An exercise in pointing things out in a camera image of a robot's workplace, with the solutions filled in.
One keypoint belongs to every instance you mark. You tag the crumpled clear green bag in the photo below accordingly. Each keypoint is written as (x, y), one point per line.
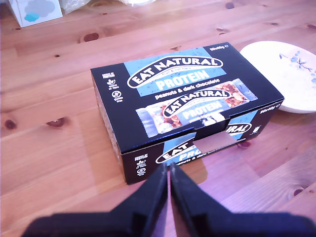
(79, 5)

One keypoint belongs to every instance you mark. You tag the blue cloud print tissue box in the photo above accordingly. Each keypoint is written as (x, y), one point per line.
(37, 12)

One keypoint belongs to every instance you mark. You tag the white floral ceramic plate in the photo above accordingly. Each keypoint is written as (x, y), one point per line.
(279, 81)

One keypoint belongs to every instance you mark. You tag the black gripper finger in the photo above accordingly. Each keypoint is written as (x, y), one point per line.
(187, 197)
(148, 197)

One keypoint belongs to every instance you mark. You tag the black blue snackbar carton box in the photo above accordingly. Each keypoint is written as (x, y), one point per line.
(172, 98)

